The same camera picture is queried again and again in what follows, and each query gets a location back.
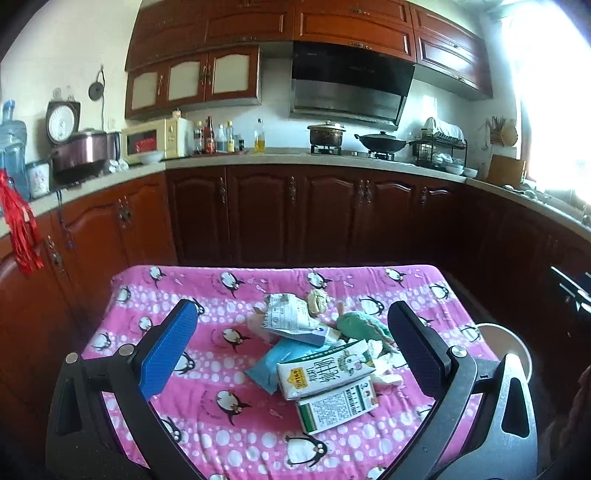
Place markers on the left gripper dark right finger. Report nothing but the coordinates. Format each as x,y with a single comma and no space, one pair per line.
502,442

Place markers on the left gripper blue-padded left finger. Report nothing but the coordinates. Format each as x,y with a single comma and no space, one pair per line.
81,442

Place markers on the white tissue paper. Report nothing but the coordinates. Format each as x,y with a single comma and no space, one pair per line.
389,363

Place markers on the green white drink carton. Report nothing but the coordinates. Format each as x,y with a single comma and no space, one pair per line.
336,407

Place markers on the green wrapper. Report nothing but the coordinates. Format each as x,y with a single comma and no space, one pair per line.
360,325

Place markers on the light blue plastic pouch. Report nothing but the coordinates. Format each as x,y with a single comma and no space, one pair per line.
264,372

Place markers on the white printed snack bag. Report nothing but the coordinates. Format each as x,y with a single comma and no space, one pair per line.
289,314

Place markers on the beige paper ball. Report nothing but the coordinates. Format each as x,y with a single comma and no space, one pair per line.
318,302

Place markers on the blue white toothpaste box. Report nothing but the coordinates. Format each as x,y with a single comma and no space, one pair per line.
320,336

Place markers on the white round trash bin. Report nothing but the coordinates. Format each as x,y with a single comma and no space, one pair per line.
502,341

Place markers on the round white kitchen scale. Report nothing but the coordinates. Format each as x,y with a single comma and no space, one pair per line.
62,120

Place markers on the lower wooden base cabinets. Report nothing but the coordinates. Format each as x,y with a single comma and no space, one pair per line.
498,249

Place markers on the pink penguin table cloth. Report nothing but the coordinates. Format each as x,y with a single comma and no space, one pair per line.
228,426

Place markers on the red tassel decoration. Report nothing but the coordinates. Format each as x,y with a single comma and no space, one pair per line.
23,229

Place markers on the white floral canister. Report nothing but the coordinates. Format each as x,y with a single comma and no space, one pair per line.
39,178

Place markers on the wooden cutting board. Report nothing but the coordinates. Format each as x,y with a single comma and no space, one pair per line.
505,170

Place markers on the silver rice cooker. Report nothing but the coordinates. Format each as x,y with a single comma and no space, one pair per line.
82,156

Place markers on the black dish rack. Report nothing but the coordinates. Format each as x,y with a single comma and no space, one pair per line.
440,144

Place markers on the blue water jug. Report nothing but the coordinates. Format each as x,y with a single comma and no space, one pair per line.
13,147

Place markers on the cream microwave oven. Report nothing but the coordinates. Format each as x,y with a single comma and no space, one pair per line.
172,137

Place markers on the red sauce bottle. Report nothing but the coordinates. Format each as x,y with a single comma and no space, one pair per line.
209,142

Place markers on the black wok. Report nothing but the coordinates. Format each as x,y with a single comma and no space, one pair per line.
382,143

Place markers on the yellow cooking oil bottle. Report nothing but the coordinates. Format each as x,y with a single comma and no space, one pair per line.
259,138

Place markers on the black hanging ladle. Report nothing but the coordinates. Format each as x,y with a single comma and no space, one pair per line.
96,89

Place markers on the dark stock pot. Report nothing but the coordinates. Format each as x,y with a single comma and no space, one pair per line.
326,135

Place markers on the black range hood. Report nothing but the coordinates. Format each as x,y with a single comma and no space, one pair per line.
342,82

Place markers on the upper wooden wall cabinets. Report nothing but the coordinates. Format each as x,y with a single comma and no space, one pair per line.
184,53

